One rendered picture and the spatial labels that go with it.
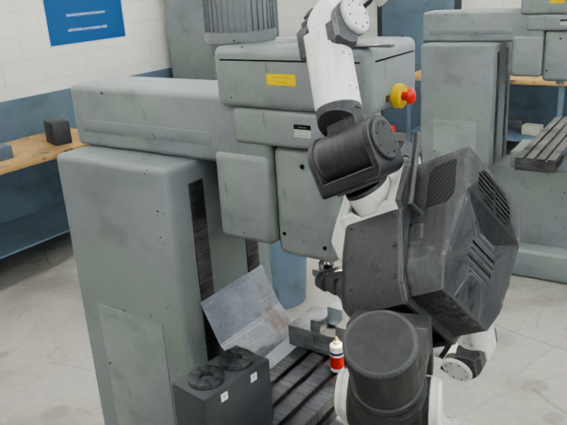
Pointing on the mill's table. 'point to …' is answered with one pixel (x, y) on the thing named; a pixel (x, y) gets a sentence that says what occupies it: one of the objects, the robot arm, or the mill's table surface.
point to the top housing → (241, 68)
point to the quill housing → (304, 208)
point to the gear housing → (276, 127)
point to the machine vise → (312, 330)
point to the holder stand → (226, 391)
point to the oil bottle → (337, 356)
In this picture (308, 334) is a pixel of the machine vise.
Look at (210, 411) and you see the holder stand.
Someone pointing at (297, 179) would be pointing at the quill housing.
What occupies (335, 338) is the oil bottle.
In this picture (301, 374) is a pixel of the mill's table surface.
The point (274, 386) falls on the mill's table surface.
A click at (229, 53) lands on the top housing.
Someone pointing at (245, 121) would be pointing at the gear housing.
